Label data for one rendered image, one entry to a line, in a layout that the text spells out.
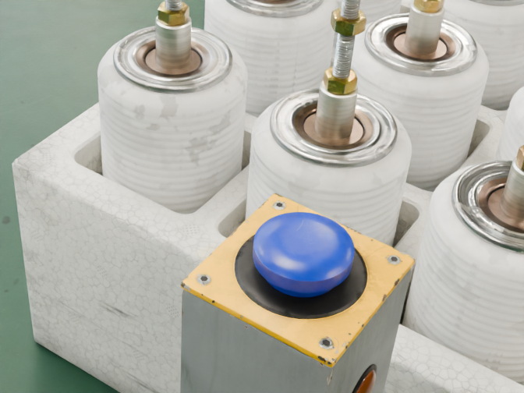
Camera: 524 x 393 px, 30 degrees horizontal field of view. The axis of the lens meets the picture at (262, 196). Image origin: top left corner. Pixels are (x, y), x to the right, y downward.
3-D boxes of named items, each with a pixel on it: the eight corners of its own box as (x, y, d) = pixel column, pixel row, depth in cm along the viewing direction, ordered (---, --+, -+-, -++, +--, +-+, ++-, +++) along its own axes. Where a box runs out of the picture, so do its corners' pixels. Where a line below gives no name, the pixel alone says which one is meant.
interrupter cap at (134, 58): (214, 28, 66) (214, 19, 66) (246, 90, 61) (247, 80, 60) (103, 39, 64) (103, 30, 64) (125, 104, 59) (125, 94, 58)
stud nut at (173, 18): (185, 10, 61) (185, -2, 61) (192, 23, 60) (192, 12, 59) (154, 13, 61) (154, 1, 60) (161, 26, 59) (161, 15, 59)
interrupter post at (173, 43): (186, 51, 64) (187, 7, 62) (196, 72, 62) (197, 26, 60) (150, 55, 63) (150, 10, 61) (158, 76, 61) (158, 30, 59)
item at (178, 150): (216, 213, 79) (225, 15, 67) (250, 297, 72) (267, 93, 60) (97, 231, 76) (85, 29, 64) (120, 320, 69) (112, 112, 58)
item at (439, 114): (298, 222, 78) (322, 26, 67) (396, 190, 82) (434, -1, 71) (364, 302, 72) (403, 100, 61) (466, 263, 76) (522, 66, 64)
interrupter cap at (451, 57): (342, 33, 67) (343, 24, 66) (431, 12, 70) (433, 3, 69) (406, 91, 62) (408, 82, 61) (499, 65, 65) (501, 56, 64)
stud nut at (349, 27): (348, 15, 54) (351, 2, 54) (370, 29, 53) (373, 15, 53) (323, 26, 53) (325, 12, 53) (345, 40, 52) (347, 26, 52)
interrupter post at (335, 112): (333, 115, 59) (339, 69, 57) (361, 135, 58) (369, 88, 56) (304, 129, 58) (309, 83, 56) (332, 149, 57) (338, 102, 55)
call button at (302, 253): (366, 270, 40) (373, 234, 39) (316, 330, 38) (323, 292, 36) (284, 231, 42) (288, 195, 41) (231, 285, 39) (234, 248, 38)
